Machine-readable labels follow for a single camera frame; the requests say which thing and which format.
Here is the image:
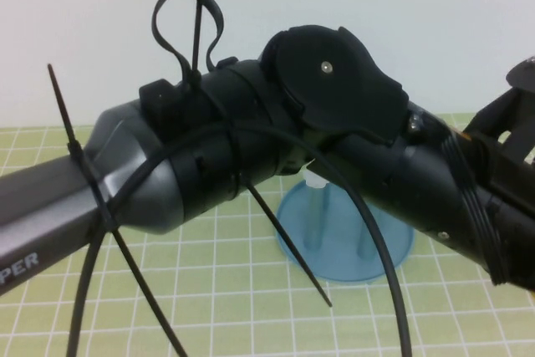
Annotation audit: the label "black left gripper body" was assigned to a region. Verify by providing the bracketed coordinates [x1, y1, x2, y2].
[480, 156, 535, 293]

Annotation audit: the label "black zip tie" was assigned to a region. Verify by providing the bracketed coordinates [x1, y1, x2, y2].
[219, 118, 334, 308]
[190, 0, 209, 90]
[46, 63, 189, 357]

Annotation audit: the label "black flat cable loop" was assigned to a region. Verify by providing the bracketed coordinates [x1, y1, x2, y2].
[153, 0, 225, 82]

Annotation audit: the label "black left camera bracket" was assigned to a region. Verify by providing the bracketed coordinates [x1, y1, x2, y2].
[466, 79, 535, 166]

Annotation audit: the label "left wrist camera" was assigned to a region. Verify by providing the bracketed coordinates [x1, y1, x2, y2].
[505, 55, 535, 90]

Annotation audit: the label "blue cup stand white caps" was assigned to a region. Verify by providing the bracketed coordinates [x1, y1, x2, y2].
[274, 160, 417, 286]

